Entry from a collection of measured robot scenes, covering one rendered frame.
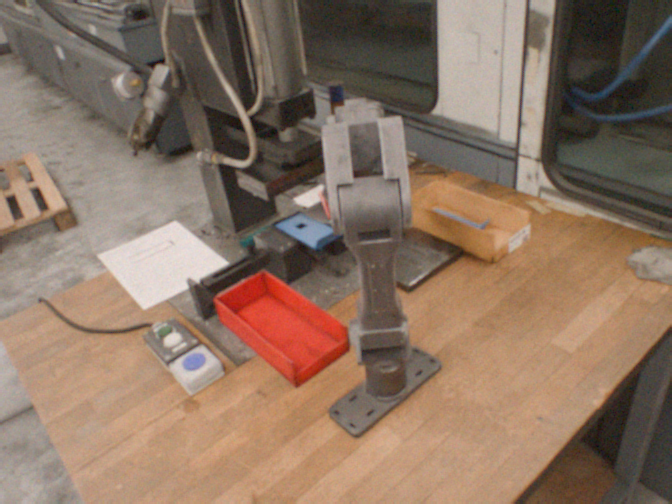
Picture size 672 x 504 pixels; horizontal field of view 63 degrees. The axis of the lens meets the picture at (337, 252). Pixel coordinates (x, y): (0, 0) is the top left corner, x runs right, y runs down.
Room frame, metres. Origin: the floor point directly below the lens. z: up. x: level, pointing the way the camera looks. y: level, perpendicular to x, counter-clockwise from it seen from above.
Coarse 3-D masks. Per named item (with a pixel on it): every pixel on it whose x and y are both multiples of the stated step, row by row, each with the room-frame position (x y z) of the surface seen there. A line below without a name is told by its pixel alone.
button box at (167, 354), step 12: (72, 324) 0.89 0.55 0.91; (144, 324) 0.85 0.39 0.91; (156, 324) 0.82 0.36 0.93; (168, 324) 0.81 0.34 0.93; (180, 324) 0.81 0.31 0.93; (144, 336) 0.79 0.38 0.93; (156, 336) 0.78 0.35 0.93; (192, 336) 0.77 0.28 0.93; (156, 348) 0.75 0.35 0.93; (168, 348) 0.75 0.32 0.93; (180, 348) 0.74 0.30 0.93; (192, 348) 0.74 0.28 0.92; (168, 360) 0.72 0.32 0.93
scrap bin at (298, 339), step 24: (240, 288) 0.87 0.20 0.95; (264, 288) 0.90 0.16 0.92; (288, 288) 0.83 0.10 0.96; (240, 312) 0.85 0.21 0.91; (264, 312) 0.84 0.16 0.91; (288, 312) 0.83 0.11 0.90; (312, 312) 0.78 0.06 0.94; (240, 336) 0.77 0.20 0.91; (264, 336) 0.77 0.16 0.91; (288, 336) 0.76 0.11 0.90; (312, 336) 0.75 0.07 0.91; (336, 336) 0.73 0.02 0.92; (264, 360) 0.71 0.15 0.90; (288, 360) 0.64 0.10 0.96; (312, 360) 0.69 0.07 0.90; (336, 360) 0.69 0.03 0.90
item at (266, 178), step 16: (224, 128) 1.15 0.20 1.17; (240, 128) 1.15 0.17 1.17; (256, 128) 1.13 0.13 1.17; (272, 128) 1.09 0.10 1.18; (288, 128) 1.00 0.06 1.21; (272, 144) 1.00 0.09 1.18; (288, 144) 0.99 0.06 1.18; (304, 144) 0.98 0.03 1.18; (320, 144) 0.99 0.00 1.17; (272, 160) 0.99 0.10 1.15; (288, 160) 0.96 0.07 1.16; (304, 160) 1.00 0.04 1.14; (320, 160) 1.00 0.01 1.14; (240, 176) 0.99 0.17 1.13; (256, 176) 0.96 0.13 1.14; (272, 176) 0.95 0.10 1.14; (288, 176) 0.95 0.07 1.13; (304, 176) 0.98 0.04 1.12; (256, 192) 0.95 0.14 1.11; (272, 192) 0.93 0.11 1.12
